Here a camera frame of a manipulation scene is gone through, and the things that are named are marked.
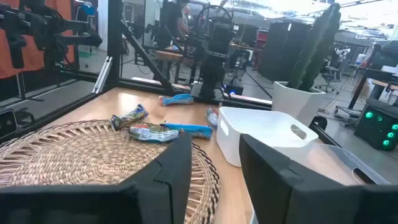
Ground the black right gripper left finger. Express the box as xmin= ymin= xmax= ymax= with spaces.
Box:
xmin=0 ymin=133 xmax=193 ymax=224

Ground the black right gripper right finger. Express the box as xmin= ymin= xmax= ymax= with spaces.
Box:
xmin=239 ymin=133 xmax=398 ymax=224

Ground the blue wrapper granola bar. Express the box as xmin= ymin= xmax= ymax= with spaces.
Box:
xmin=160 ymin=121 xmax=214 ymax=140
xmin=158 ymin=93 xmax=195 ymax=108

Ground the red white wrapper granola bar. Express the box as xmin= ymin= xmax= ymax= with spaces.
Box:
xmin=205 ymin=105 xmax=220 ymax=129

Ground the clear plastic bin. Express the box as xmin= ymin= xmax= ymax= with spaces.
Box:
xmin=273 ymin=141 xmax=391 ymax=187

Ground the white plastic bin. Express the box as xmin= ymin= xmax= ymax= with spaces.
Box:
xmin=216 ymin=106 xmax=320 ymax=168

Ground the round woven straw mat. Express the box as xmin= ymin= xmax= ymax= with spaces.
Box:
xmin=0 ymin=119 xmax=221 ymax=224

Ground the white hexagonal plant pot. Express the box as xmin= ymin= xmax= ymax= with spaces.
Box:
xmin=271 ymin=81 xmax=326 ymax=127

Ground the black computer with green lights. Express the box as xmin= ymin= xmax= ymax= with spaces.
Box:
xmin=353 ymin=98 xmax=398 ymax=152

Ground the black box with blue light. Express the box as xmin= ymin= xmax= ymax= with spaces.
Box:
xmin=223 ymin=83 xmax=244 ymax=96

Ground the grey office chair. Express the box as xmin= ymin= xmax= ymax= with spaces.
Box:
xmin=315 ymin=58 xmax=343 ymax=94

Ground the wooden bench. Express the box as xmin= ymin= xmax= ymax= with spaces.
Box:
xmin=155 ymin=49 xmax=184 ymax=85

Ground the tall black cabinet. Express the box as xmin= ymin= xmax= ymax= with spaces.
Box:
xmin=259 ymin=21 xmax=312 ymax=82

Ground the green cactus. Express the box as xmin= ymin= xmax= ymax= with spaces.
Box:
xmin=285 ymin=2 xmax=342 ymax=93

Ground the black desk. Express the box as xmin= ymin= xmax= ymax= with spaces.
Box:
xmin=348 ymin=68 xmax=398 ymax=110

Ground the red cabinet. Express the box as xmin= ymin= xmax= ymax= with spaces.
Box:
xmin=255 ymin=28 xmax=270 ymax=44

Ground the black box device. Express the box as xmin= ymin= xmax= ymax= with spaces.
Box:
xmin=0 ymin=108 xmax=19 ymax=139

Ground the person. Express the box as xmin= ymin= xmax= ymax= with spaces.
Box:
xmin=161 ymin=0 xmax=192 ymax=41

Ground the orange partition panel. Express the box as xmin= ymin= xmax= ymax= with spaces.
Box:
xmin=0 ymin=0 xmax=75 ymax=80

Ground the silver aluminium rail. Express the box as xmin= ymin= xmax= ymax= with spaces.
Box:
xmin=92 ymin=55 xmax=113 ymax=95

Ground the black aluminium table frame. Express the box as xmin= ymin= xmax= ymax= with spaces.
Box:
xmin=0 ymin=0 xmax=343 ymax=147

